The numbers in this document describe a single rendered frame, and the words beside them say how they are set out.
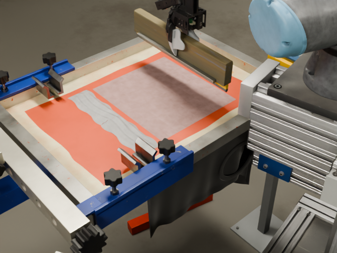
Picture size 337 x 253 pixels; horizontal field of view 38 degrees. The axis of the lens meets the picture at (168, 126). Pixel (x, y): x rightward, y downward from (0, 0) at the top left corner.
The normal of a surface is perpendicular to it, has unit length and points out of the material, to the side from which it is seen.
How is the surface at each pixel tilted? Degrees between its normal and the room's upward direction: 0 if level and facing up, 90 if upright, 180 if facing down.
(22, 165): 0
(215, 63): 91
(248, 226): 0
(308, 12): 48
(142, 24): 91
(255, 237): 0
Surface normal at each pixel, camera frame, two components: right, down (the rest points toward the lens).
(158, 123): 0.00, -0.78
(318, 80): -0.79, 0.11
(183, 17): -0.75, 0.42
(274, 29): -0.89, 0.37
